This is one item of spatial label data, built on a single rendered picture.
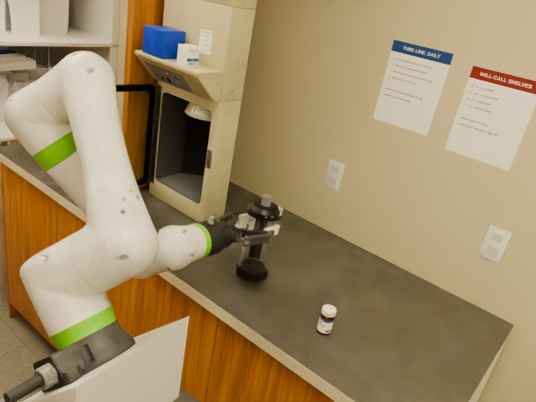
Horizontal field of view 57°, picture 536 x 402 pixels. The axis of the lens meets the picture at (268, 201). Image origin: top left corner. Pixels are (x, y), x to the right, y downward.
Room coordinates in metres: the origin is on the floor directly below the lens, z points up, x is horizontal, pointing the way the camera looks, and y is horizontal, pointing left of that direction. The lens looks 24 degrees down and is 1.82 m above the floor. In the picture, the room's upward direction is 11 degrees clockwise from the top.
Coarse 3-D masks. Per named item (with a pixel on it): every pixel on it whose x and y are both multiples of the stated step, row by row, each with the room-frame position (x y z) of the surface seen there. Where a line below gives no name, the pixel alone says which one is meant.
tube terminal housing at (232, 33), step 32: (192, 0) 1.72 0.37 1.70; (192, 32) 1.71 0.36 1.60; (224, 32) 1.62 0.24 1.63; (224, 64) 1.61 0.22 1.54; (192, 96) 1.69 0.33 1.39; (224, 96) 1.63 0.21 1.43; (224, 128) 1.65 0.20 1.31; (224, 160) 1.67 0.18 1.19; (160, 192) 1.75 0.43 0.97; (224, 192) 1.69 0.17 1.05
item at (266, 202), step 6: (264, 198) 1.30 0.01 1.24; (270, 198) 1.30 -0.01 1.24; (252, 204) 1.30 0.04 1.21; (258, 204) 1.30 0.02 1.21; (264, 204) 1.29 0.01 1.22; (270, 204) 1.32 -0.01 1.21; (252, 210) 1.28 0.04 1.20; (258, 210) 1.27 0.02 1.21; (264, 210) 1.27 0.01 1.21; (270, 210) 1.28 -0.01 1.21; (276, 210) 1.29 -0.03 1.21
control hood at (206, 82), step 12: (144, 60) 1.69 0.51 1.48; (156, 60) 1.63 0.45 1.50; (168, 60) 1.64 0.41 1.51; (180, 72) 1.58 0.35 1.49; (192, 72) 1.53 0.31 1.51; (204, 72) 1.55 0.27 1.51; (216, 72) 1.59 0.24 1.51; (168, 84) 1.73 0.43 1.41; (192, 84) 1.59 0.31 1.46; (204, 84) 1.54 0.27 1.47; (216, 84) 1.59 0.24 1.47; (204, 96) 1.60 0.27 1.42; (216, 96) 1.60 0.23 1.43
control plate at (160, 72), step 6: (150, 66) 1.70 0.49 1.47; (156, 66) 1.66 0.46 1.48; (156, 72) 1.70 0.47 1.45; (162, 72) 1.67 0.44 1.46; (168, 72) 1.63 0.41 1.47; (174, 78) 1.65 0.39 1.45; (180, 78) 1.61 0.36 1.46; (174, 84) 1.68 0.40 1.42; (180, 84) 1.65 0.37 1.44; (186, 84) 1.62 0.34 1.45
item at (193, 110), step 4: (188, 104) 1.75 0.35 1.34; (192, 104) 1.73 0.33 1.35; (196, 104) 1.71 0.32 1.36; (188, 108) 1.73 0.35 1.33; (192, 108) 1.71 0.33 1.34; (196, 108) 1.71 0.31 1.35; (200, 108) 1.70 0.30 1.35; (204, 108) 1.70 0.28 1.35; (188, 112) 1.72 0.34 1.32; (192, 112) 1.70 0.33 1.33; (196, 112) 1.70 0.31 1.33; (200, 112) 1.70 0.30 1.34; (204, 112) 1.70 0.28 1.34; (208, 112) 1.70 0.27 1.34; (192, 116) 1.70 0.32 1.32; (196, 116) 1.69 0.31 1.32; (200, 116) 1.69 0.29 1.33; (204, 116) 1.69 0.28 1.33; (208, 116) 1.69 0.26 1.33; (208, 120) 1.69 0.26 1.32
